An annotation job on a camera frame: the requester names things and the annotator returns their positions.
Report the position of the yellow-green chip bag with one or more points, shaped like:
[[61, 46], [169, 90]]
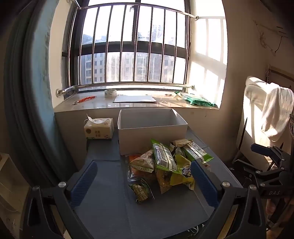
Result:
[[181, 177]]

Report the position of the green plastic packet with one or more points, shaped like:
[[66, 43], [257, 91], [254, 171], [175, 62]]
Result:
[[197, 101]]

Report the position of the white flat board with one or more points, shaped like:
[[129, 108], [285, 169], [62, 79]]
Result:
[[135, 98]]

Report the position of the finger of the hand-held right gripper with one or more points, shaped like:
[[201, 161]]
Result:
[[261, 149], [251, 173]]

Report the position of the clear orange snack packet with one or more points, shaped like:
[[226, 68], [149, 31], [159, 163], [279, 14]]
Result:
[[137, 172]]

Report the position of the dark snack packet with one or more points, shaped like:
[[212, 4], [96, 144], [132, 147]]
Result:
[[175, 150]]

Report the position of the person's right hand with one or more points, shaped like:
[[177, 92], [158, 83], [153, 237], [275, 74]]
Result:
[[271, 208]]

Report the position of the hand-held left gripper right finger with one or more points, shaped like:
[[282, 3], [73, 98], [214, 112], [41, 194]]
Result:
[[204, 186]]

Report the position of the steel window guard bars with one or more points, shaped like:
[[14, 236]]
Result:
[[125, 46]]

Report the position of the clear tape roll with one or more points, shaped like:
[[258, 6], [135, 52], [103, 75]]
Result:
[[110, 93]]

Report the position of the beige tissue pack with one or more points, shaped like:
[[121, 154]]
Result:
[[98, 129]]

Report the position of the clear green snack packet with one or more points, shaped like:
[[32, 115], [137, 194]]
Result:
[[164, 158]]

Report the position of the small dark green packet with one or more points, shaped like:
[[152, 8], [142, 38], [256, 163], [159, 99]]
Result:
[[141, 192]]

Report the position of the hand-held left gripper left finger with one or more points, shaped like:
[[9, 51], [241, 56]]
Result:
[[83, 182]]

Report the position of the white beige snack bag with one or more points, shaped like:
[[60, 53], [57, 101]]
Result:
[[143, 160]]

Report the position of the white towel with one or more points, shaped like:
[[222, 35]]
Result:
[[278, 110]]

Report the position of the green stick snack packet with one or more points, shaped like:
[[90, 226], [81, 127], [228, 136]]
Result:
[[197, 151]]

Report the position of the steel handrail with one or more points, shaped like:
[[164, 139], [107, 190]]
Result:
[[128, 86]]

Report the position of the white cardboard box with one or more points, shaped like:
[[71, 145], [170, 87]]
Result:
[[137, 135]]

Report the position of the orange beaded tool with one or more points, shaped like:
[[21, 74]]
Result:
[[86, 98]]

